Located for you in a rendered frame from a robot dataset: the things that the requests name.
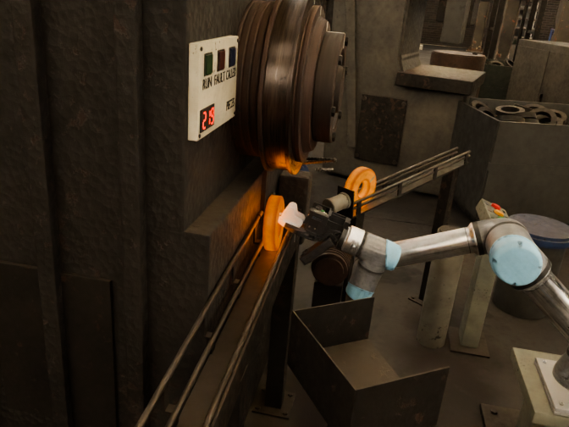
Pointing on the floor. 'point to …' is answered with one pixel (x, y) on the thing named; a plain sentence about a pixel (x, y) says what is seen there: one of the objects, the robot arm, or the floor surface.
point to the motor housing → (329, 276)
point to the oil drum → (458, 59)
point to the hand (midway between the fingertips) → (274, 216)
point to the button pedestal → (476, 301)
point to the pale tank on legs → (520, 25)
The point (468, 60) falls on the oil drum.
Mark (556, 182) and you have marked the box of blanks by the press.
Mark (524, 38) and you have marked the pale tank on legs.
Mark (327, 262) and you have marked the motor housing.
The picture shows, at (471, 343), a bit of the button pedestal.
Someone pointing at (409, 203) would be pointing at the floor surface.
